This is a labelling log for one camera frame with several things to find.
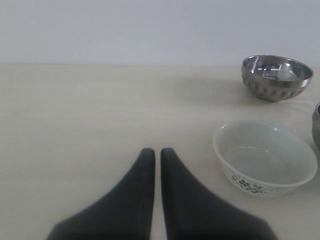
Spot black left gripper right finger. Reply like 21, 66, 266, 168
160, 148, 277, 240

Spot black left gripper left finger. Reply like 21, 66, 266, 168
47, 148, 156, 240

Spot white floral ceramic bowl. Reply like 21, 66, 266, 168
212, 120, 318, 197

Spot small ribbed steel bowl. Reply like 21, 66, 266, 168
241, 55, 314, 103

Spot large plain steel bowl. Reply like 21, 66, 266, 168
311, 102, 320, 150

